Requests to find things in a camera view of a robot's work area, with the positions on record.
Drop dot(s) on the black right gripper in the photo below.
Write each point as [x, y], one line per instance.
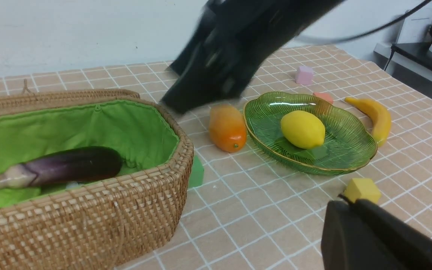
[221, 57]

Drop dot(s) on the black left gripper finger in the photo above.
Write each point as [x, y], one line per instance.
[361, 235]

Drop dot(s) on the orange plastic mango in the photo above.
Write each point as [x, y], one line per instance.
[227, 129]

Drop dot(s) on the yellow plastic lemon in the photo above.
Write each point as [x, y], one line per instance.
[303, 129]

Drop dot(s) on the yellow plastic banana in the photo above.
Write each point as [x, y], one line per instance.
[379, 115]

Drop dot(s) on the dark purple plastic eggplant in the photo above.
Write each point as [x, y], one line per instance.
[85, 164]

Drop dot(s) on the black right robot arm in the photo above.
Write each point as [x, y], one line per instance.
[292, 16]

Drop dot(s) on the yellow foam cube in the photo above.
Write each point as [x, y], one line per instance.
[362, 188]

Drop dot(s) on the pink foam cube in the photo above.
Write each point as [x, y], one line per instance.
[304, 75]

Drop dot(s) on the green glass leaf plate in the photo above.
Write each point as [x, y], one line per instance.
[348, 146]

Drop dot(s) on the red foam cube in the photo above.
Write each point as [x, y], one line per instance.
[325, 96]

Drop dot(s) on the green foam cube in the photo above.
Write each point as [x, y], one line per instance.
[197, 173]

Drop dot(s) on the grey side table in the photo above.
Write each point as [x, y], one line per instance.
[414, 57]

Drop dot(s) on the woven wicker basket green lining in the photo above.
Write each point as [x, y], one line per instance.
[102, 224]

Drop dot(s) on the woven wicker basket lid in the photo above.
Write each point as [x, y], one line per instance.
[29, 101]

